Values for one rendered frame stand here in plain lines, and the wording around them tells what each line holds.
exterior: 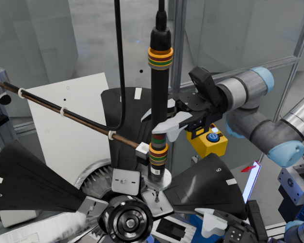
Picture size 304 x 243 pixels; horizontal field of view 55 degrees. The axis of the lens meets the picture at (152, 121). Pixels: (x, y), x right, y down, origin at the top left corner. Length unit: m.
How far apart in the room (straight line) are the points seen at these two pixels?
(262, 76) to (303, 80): 3.10
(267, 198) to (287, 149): 1.71
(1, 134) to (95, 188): 0.51
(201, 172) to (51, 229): 0.47
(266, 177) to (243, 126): 1.79
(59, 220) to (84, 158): 0.21
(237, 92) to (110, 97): 0.35
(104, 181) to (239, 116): 0.43
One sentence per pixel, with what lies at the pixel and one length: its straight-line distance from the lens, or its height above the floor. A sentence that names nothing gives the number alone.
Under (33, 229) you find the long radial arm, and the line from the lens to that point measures 0.93.
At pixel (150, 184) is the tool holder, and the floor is 1.30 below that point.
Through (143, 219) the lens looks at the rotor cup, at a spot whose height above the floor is 1.22.
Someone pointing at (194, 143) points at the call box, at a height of 1.01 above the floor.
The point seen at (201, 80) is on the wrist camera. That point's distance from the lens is 0.59.
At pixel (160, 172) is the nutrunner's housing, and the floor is 1.34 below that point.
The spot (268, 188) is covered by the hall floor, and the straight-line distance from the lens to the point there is 2.50.
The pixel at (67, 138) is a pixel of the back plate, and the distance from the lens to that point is 0.99.
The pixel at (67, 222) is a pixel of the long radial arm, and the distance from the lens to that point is 0.92.
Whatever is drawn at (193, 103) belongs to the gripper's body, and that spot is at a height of 1.50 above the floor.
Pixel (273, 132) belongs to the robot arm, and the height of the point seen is 1.41.
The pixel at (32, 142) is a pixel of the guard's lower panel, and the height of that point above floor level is 0.90.
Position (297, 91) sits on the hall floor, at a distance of 3.63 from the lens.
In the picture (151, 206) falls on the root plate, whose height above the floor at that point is 1.19.
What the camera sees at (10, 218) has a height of 1.14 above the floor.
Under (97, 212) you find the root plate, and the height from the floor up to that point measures 1.20.
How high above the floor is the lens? 1.90
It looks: 42 degrees down
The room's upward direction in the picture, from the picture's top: straight up
